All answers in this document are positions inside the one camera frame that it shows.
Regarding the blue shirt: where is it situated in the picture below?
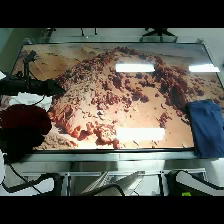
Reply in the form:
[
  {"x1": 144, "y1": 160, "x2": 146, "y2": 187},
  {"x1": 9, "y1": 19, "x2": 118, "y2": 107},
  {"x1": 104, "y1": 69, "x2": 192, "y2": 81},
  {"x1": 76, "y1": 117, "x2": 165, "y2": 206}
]
[{"x1": 185, "y1": 98, "x2": 224, "y2": 160}]

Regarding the white garment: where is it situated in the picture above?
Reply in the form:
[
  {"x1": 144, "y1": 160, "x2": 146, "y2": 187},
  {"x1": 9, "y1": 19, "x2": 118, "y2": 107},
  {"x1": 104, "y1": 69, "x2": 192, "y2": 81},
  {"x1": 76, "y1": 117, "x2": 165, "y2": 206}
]
[{"x1": 7, "y1": 92, "x2": 54, "y2": 112}]

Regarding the dark red garment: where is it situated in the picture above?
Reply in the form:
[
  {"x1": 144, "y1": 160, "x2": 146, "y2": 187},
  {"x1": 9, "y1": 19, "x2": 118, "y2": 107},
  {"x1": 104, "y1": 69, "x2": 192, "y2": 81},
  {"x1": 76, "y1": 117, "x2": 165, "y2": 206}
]
[{"x1": 0, "y1": 103, "x2": 54, "y2": 136}]

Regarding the silver frame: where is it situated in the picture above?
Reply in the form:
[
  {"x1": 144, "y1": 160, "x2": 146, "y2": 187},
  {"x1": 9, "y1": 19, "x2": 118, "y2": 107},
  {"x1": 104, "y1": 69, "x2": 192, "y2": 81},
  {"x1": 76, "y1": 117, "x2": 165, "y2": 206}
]
[{"x1": 0, "y1": 35, "x2": 224, "y2": 196}]

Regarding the black cable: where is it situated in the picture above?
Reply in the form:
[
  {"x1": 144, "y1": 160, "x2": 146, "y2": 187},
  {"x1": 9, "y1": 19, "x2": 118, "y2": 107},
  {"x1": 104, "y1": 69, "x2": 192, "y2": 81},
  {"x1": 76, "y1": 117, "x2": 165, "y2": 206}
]
[
  {"x1": 3, "y1": 156, "x2": 46, "y2": 195},
  {"x1": 75, "y1": 182, "x2": 127, "y2": 197}
]

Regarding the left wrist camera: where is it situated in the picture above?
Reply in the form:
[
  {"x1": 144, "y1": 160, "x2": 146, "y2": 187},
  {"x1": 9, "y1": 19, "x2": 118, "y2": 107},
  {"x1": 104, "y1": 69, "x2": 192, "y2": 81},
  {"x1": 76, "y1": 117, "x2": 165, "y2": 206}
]
[{"x1": 22, "y1": 49, "x2": 38, "y2": 82}]

